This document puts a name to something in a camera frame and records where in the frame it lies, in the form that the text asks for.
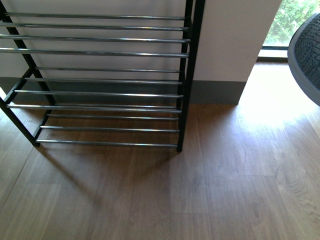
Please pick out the grey knit sneaker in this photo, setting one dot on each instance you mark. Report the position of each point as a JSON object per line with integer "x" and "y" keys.
{"x": 303, "y": 57}

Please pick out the black metal shoe rack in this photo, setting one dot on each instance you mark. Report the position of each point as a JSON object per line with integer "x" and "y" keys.
{"x": 102, "y": 73}

